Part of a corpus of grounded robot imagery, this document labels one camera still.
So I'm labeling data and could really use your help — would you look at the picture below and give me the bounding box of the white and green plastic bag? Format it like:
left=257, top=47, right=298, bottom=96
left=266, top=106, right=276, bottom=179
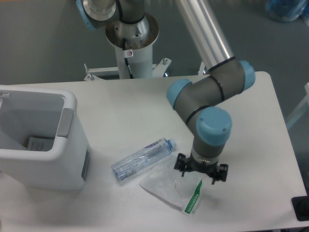
left=140, top=157, right=203, bottom=216

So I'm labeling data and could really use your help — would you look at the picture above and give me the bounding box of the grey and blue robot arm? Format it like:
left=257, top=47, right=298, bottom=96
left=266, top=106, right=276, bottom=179
left=76, top=0, right=255, bottom=182

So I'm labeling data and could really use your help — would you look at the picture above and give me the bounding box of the white frame at right edge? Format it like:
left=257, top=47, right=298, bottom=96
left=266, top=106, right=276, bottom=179
left=286, top=83, right=309, bottom=130

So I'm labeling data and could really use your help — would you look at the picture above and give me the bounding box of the black cable on pedestal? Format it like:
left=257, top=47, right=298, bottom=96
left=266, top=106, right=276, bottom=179
left=122, top=37, right=134, bottom=79

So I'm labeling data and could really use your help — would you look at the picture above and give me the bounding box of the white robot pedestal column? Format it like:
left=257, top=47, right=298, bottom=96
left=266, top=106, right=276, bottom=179
left=105, top=13, right=159, bottom=68

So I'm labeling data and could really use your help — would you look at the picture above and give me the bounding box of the white metal base frame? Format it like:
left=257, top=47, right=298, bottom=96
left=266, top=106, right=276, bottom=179
left=83, top=57, right=208, bottom=81

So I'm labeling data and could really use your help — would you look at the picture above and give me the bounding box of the white rectangular trash can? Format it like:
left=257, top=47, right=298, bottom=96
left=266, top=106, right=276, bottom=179
left=0, top=85, right=90, bottom=190

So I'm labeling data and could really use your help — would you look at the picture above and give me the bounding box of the clear plastic water bottle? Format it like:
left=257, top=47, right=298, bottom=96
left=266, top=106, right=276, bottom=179
left=111, top=138, right=177, bottom=185

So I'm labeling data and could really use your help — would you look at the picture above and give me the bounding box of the paper leaflet in trash can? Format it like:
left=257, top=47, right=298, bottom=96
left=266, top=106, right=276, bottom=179
left=27, top=137, right=54, bottom=152

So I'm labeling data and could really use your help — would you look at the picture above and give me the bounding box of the black device at table edge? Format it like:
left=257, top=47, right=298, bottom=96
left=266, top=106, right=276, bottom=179
left=291, top=196, right=309, bottom=221

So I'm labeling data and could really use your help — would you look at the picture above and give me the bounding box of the blue plastic bag on floor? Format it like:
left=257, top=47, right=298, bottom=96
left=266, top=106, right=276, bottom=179
left=265, top=0, right=309, bottom=23

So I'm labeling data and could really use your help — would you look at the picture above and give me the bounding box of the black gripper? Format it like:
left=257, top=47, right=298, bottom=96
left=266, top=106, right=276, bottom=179
left=174, top=153, right=228, bottom=185

